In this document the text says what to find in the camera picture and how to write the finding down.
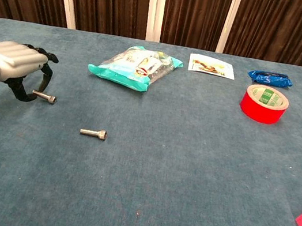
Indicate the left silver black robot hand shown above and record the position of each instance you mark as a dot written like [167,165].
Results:
[14,58]

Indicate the silver bolt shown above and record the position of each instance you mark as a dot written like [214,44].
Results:
[47,97]
[89,132]

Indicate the teal clear snack bag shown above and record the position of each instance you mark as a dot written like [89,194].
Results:
[129,71]

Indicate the teal velvet table cloth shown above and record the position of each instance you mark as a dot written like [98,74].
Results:
[159,164]

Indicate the small white picture card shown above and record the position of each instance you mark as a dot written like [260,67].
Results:
[211,66]

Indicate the red tape roll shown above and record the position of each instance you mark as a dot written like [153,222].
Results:
[257,109]

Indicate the blue snack packet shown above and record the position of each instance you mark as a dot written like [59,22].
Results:
[271,79]

